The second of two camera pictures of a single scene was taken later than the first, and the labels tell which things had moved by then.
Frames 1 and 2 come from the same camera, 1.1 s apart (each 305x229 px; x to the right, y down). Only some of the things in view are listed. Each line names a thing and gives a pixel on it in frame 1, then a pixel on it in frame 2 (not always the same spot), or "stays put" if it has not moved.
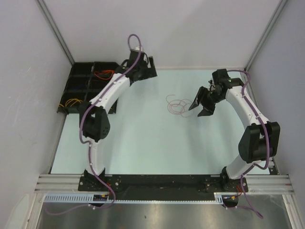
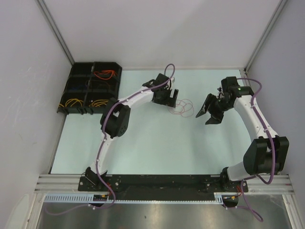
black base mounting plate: x=163 y=187 stays put
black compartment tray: x=84 y=79 stays put
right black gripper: x=208 y=108 to x=216 y=118
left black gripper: x=149 y=72 to x=168 y=101
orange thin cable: x=68 y=101 stays put
